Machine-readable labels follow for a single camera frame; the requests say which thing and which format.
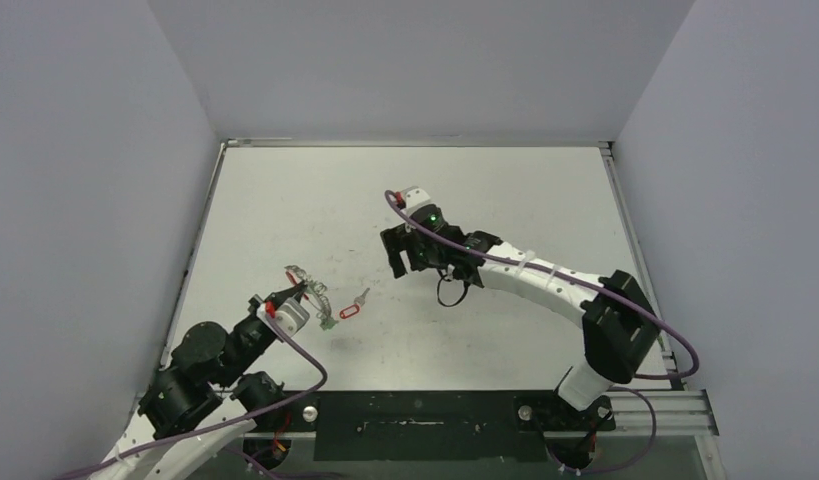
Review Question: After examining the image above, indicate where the metal keyring with red handle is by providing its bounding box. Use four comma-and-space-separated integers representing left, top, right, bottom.
284, 265, 338, 331

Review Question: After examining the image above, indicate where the key with red tag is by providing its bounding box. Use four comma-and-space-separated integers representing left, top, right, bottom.
339, 288, 370, 320

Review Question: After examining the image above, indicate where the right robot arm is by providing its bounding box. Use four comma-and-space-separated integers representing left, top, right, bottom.
380, 204, 661, 429

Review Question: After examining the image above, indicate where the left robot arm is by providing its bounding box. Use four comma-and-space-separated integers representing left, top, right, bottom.
85, 281, 313, 479

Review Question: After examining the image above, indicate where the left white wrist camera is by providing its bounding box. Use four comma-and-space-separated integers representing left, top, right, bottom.
256, 298, 311, 338

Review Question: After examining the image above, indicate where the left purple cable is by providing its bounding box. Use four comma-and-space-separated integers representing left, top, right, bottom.
51, 311, 331, 480

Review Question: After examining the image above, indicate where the purple cable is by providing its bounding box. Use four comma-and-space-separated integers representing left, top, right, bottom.
383, 189, 702, 477
51, 311, 331, 480

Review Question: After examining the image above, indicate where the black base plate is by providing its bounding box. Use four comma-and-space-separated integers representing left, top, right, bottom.
243, 390, 616, 467

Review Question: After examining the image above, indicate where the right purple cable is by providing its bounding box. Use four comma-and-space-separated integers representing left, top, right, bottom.
383, 189, 702, 477

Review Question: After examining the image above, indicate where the aluminium front rail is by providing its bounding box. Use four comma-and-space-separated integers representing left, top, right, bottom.
248, 390, 719, 439

